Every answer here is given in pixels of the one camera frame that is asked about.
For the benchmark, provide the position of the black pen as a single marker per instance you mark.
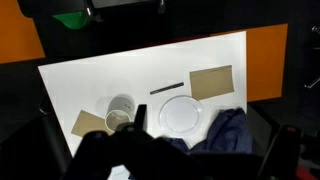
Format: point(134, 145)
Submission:
point(167, 88)

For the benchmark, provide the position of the green object on floor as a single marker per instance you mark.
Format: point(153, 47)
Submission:
point(74, 20)

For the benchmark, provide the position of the dark blue cloth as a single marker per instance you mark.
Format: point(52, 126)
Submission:
point(227, 133)

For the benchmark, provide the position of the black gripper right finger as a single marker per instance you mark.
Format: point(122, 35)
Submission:
point(282, 156)

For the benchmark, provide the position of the white ceramic mug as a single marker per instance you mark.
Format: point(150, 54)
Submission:
point(121, 109)

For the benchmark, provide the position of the small white plate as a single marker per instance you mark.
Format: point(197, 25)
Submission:
point(181, 115)

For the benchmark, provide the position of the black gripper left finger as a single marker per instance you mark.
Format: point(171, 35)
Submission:
point(137, 127)

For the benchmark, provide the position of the brown paper napkin near mug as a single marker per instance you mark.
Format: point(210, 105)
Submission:
point(87, 122)

